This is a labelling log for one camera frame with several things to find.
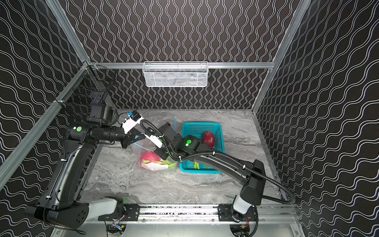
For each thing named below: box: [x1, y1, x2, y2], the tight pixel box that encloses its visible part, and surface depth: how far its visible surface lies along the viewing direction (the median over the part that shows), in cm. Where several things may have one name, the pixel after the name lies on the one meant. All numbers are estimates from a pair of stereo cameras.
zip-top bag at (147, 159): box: [131, 137, 178, 173], surface depth 75 cm
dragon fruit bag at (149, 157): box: [139, 150, 169, 168], surface depth 75 cm
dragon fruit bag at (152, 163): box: [139, 156, 177, 171], surface depth 75 cm
